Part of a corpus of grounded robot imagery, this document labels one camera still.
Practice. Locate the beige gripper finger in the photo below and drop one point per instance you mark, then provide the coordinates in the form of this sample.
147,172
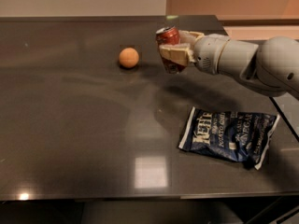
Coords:
190,37
181,54

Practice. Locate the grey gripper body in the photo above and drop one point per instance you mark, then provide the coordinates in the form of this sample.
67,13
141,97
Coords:
207,51

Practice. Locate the red coke can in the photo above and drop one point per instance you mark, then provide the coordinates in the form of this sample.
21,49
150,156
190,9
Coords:
169,35

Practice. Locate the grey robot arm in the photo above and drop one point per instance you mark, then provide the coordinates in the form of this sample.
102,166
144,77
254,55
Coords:
271,69

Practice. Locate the orange fruit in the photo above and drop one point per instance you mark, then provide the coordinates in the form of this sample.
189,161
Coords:
129,58

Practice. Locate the blue potato chip bag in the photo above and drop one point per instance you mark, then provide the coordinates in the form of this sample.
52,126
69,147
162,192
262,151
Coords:
232,136

